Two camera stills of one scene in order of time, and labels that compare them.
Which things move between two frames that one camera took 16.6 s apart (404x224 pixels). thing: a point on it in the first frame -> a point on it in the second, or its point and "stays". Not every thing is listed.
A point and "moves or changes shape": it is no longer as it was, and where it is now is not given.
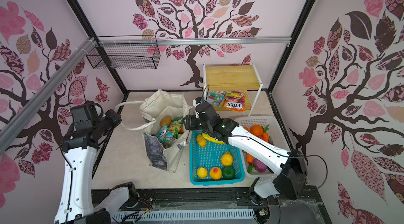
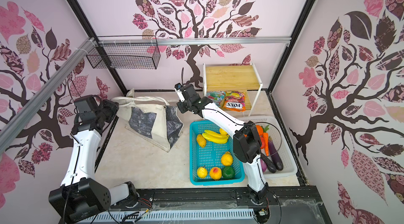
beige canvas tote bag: (153, 108) moves or changes shape
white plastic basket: (274, 132) stays
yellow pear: (202, 172) stays
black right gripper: (190, 124) -> (181, 105)
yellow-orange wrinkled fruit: (201, 141) stays
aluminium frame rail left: (10, 128) stays
